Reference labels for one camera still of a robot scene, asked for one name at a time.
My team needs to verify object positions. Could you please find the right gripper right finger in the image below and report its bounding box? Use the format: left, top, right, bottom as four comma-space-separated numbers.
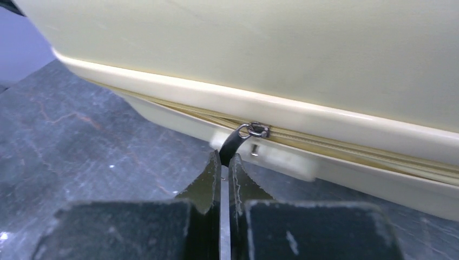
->
228, 154, 273, 259

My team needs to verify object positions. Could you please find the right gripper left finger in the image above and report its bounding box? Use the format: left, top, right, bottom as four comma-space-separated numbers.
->
176, 150, 221, 259

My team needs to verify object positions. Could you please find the yellow hard-shell suitcase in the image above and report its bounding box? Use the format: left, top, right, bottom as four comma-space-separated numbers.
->
15, 1, 458, 220

